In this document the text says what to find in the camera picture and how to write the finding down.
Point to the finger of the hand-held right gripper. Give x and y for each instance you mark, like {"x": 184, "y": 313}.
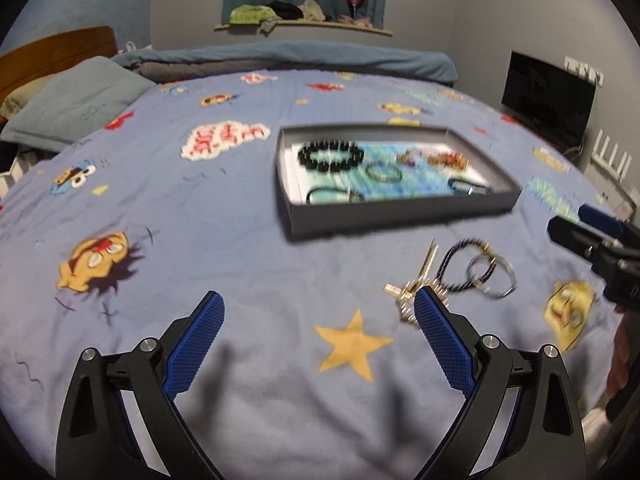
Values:
{"x": 600, "y": 220}
{"x": 575, "y": 237}

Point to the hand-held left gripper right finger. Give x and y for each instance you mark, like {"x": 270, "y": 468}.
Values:
{"x": 445, "y": 345}

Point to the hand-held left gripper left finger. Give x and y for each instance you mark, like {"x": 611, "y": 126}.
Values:
{"x": 195, "y": 345}

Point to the bunch of keys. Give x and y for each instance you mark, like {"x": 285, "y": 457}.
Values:
{"x": 400, "y": 291}

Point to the grey shallow cardboard box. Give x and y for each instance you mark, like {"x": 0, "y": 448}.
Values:
{"x": 400, "y": 220}

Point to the person's right forearm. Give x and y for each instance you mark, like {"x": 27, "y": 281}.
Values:
{"x": 625, "y": 355}

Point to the white router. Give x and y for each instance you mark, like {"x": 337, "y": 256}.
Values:
{"x": 607, "y": 160}

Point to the cartoon printed blue bedsheet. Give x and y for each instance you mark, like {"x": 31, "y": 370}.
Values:
{"x": 200, "y": 220}

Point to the black television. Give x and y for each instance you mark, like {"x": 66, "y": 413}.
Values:
{"x": 545, "y": 90}

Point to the printed paper sheet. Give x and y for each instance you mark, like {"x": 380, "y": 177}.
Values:
{"x": 420, "y": 185}

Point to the striped pillow with black print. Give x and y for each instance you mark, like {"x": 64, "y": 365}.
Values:
{"x": 15, "y": 170}

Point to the grey-blue pillow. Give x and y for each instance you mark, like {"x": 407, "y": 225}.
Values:
{"x": 75, "y": 100}

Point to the grey blanket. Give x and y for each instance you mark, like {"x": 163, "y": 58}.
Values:
{"x": 200, "y": 70}

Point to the beige pillow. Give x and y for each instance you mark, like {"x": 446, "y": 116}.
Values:
{"x": 20, "y": 97}

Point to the folded blue quilt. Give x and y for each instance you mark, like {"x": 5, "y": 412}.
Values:
{"x": 325, "y": 57}

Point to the pink cloth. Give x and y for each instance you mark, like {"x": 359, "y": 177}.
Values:
{"x": 355, "y": 21}

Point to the wooden headboard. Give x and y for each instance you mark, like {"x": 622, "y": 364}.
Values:
{"x": 60, "y": 50}

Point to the window sill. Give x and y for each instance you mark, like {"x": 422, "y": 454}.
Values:
{"x": 320, "y": 26}

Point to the green cloth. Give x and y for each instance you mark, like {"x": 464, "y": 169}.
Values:
{"x": 247, "y": 15}

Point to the black cloth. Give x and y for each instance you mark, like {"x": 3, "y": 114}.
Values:
{"x": 285, "y": 10}

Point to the beige cloth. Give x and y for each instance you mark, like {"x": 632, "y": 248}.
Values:
{"x": 312, "y": 10}

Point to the wall hook rack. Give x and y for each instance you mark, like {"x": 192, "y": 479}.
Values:
{"x": 585, "y": 69}

